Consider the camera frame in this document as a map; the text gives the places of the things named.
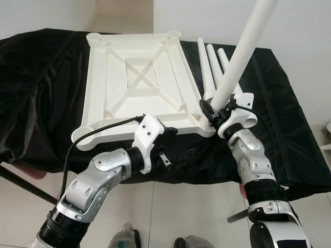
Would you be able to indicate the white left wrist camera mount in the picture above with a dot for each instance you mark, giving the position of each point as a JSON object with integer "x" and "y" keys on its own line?
{"x": 147, "y": 132}

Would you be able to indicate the white plastic chair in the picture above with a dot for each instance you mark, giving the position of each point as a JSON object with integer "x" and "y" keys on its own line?
{"x": 327, "y": 135}

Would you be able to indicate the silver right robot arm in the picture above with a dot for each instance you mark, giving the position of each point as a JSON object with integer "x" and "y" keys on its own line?
{"x": 253, "y": 155}

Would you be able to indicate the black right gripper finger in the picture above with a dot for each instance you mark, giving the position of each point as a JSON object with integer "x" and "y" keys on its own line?
{"x": 206, "y": 112}

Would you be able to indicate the grey right robot foot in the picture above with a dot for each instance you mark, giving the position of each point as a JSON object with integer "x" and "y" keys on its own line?
{"x": 195, "y": 242}

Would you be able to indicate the black table cloth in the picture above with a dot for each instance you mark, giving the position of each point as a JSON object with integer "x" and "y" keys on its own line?
{"x": 289, "y": 129}

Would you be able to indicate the grey robot foot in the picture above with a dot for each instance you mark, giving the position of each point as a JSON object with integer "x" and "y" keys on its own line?
{"x": 123, "y": 236}
{"x": 195, "y": 242}

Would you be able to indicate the white plastic table leg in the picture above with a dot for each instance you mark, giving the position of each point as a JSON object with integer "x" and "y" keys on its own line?
{"x": 243, "y": 46}
{"x": 214, "y": 64}
{"x": 205, "y": 67}
{"x": 223, "y": 59}

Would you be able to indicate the grey left robot foot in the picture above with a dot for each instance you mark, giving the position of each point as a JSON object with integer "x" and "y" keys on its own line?
{"x": 123, "y": 236}

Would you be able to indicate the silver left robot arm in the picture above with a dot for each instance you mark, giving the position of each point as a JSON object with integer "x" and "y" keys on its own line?
{"x": 88, "y": 191}

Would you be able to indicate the white plastic table top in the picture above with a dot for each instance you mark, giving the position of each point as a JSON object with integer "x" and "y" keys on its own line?
{"x": 103, "y": 88}

